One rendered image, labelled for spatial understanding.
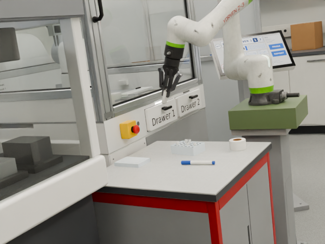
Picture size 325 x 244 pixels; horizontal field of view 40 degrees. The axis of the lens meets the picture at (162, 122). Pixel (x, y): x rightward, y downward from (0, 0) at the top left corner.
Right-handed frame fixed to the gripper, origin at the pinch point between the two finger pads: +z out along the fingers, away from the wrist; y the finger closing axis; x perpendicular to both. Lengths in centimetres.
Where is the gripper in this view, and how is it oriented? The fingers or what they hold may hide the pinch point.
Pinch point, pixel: (165, 96)
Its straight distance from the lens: 224.6
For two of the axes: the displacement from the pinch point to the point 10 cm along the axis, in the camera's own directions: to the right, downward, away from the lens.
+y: 8.5, 3.3, -4.1
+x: 4.9, -2.3, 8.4
